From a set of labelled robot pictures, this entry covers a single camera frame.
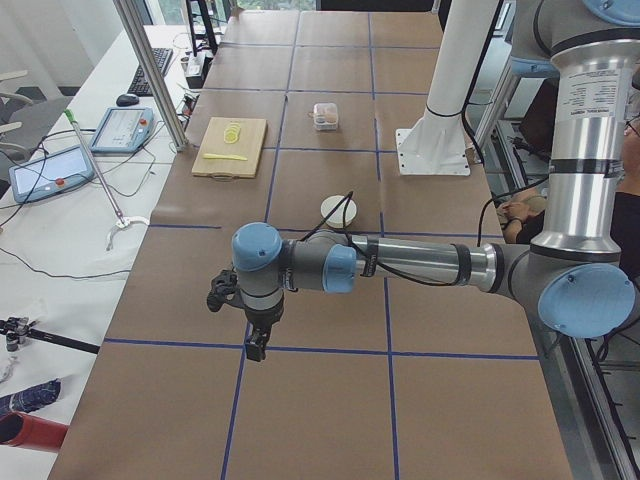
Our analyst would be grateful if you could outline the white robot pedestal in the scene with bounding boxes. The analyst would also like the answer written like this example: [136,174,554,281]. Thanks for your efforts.
[396,0,502,176]

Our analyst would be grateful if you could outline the aluminium frame post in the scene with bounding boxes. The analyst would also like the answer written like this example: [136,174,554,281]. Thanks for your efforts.
[113,0,188,152]

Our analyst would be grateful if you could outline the wooden cutting board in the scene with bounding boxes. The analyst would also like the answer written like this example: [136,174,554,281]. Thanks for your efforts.
[191,117,267,178]

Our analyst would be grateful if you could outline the seated person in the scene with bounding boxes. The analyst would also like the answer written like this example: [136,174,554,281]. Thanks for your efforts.
[497,116,639,279]

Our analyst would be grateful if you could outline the teach pendant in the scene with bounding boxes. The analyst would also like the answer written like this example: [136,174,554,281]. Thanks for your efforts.
[90,107,154,155]
[9,146,95,204]

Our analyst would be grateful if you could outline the white paper bowl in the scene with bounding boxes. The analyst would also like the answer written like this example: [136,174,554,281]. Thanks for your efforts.
[320,195,358,229]

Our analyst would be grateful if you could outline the black keyboard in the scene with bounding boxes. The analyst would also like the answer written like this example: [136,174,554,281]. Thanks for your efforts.
[126,47,174,97]

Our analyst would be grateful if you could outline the far teach pendant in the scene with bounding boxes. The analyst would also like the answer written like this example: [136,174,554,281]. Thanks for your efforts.
[90,107,154,155]

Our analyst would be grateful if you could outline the grabber stick with green handle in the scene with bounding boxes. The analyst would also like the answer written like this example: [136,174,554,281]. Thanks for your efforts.
[64,109,150,251]

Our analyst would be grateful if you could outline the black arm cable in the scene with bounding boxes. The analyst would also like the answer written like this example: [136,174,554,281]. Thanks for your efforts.
[301,189,496,287]

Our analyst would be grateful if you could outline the red cylinder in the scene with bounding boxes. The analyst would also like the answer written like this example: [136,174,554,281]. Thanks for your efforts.
[1,412,68,453]

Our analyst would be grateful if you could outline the clear plastic egg box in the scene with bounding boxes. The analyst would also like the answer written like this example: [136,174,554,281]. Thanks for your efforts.
[308,102,339,132]

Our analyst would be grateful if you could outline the black tripod clamp rod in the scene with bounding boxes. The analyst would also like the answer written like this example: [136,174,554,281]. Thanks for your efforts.
[0,317,100,354]

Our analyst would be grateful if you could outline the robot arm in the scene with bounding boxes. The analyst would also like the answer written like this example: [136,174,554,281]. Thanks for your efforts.
[207,1,639,361]

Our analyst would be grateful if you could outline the near teach pendant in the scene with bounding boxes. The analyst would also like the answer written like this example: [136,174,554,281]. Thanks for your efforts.
[9,146,95,204]

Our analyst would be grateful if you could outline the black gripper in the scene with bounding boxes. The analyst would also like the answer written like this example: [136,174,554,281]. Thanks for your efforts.
[244,305,284,362]

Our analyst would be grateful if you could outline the black computer mouse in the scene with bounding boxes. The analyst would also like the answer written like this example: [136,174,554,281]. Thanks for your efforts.
[116,93,140,107]

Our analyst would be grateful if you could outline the yellow plastic knife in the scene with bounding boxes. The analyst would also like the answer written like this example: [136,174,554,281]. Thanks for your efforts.
[202,153,248,161]

